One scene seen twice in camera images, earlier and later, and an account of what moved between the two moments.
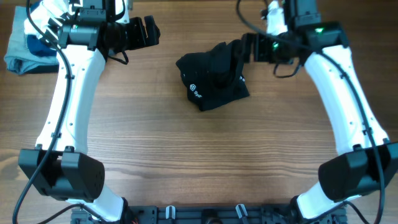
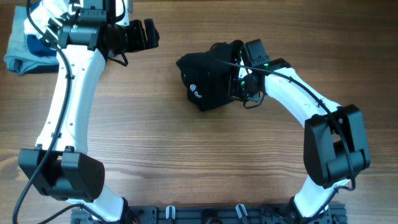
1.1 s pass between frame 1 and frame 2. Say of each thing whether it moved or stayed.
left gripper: stayed
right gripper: moved
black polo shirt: stayed
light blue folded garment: stayed
